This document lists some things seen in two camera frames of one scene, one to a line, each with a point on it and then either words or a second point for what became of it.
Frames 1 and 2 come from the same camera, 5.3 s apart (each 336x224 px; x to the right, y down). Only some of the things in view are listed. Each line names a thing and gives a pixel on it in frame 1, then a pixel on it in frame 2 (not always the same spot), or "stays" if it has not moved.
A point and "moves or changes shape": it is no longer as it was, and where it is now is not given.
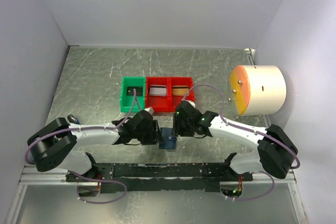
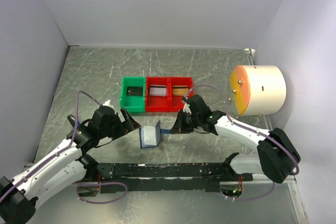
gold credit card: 179,90 stays
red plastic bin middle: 158,93 stays
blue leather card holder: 167,140 moves or changes shape
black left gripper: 154,136 → 123,129
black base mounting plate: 201,177 stays
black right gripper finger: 176,125 stays
